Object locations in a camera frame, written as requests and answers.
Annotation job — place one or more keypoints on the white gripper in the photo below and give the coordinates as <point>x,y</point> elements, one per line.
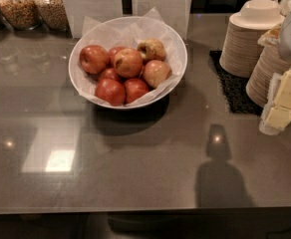
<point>277,113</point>

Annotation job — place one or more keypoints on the yellow-red apple right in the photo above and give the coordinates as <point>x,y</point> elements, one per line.
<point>155,72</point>

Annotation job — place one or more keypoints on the bruised yellow apple back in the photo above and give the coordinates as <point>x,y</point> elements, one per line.
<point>152,49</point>

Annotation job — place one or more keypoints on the red apple front right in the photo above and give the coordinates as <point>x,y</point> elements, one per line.
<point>135,88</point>

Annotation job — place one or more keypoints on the red-yellow apple centre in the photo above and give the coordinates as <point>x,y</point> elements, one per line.
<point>128,63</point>

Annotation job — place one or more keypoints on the white bowl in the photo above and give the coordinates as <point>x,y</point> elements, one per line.
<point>175,47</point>

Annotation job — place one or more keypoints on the red apple front left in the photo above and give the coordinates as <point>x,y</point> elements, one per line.
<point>111,91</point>

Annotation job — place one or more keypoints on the small red apple middle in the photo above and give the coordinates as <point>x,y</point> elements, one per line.
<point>109,73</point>

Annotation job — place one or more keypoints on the red apple back middle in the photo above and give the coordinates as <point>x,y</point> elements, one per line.
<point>112,52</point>

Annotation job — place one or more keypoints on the red apple far left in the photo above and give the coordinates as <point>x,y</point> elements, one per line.
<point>94,59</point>

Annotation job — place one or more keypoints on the front stack paper bowls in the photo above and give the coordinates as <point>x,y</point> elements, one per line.
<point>268,64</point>

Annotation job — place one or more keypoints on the stack paper bowls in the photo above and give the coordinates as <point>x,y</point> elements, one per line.
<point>268,64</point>
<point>241,50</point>

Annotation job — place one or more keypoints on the black rubber mat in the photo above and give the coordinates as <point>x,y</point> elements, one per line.
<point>233,89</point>

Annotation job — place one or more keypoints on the back stack paper bowls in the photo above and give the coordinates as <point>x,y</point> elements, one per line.
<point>241,50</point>

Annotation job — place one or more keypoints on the right white sign panel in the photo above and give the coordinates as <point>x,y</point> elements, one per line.
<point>174,13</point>

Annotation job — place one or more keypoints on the white sign panel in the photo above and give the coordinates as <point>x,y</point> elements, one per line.
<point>99,10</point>
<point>174,13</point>

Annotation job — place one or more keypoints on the white paper liner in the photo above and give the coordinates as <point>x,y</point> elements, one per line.
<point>125,30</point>

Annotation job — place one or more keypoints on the left white sign panel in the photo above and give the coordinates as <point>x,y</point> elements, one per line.
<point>99,10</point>

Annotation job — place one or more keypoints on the right glass cereal jar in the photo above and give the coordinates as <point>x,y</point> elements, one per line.
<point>53,13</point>

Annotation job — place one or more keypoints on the middle glass cereal jar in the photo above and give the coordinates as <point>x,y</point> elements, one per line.
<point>20,14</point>

